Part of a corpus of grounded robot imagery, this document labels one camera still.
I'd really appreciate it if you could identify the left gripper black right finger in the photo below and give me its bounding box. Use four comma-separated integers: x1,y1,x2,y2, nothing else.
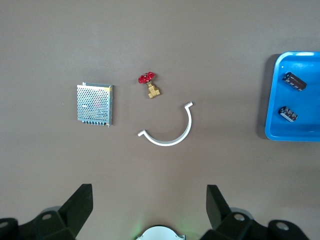
199,184,314,240

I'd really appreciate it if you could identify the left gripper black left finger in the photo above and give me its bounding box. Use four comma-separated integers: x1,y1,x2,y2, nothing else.
0,183,94,240

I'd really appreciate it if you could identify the short black electrolytic capacitor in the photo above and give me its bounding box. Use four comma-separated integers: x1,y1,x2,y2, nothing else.
278,105,299,123

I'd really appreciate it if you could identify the long black electrolytic capacitor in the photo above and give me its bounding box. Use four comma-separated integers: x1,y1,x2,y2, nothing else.
281,71,308,92

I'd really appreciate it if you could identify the blue plastic tray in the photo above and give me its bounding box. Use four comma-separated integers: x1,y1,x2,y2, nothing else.
264,51,320,143

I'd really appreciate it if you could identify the white curved pipe clamp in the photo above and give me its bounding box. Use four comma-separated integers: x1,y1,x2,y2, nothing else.
137,101,195,147

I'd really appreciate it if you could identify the metal mesh power supply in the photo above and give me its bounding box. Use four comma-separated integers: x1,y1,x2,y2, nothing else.
76,81,114,128

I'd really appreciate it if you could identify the brown table mat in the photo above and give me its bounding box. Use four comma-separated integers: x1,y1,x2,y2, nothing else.
0,0,320,240

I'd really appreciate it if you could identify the brass valve red handle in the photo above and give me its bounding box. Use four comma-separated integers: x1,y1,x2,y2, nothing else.
137,71,162,99

